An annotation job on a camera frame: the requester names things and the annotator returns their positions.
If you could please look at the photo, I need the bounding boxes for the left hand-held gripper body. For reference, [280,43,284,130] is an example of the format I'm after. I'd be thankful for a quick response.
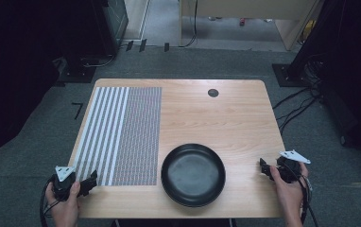
[52,166,77,202]

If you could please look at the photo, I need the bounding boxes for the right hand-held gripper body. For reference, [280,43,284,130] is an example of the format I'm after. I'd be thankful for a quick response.
[275,149,312,184]

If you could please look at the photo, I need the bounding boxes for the person's left hand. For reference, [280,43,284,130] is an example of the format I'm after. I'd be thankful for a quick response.
[44,181,82,227]

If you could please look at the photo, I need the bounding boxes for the person's right hand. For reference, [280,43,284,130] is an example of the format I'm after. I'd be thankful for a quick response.
[268,161,311,219]

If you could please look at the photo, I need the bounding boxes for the grey striped placemat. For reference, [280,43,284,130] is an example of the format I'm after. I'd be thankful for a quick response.
[69,86,163,187]

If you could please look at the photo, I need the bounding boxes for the black round plate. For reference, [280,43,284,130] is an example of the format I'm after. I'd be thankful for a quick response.
[160,143,227,208]

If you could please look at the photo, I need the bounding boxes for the black stand base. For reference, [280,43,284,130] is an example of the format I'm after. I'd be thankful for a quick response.
[57,55,98,85]
[271,62,313,88]

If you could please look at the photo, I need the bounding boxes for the light wooden cabinet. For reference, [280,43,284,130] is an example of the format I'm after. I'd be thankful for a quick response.
[180,0,323,52]

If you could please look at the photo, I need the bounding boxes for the dark glass cabinet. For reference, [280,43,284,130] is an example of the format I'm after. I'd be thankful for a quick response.
[100,0,129,59]

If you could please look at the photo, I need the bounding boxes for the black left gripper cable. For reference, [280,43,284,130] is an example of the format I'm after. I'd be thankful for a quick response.
[39,175,60,227]

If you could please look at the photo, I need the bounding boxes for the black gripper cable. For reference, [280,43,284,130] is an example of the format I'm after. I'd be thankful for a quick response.
[39,175,60,227]
[282,162,320,227]

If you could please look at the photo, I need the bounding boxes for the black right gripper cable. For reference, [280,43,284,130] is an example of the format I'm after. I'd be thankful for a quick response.
[282,162,320,227]

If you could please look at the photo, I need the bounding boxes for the black floor cables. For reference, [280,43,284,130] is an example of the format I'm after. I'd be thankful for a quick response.
[271,53,328,136]

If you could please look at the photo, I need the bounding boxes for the black cable on floor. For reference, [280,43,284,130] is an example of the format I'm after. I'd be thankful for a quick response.
[79,44,129,69]

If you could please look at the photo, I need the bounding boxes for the black hanging cable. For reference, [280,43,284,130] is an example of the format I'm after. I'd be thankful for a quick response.
[178,0,199,49]

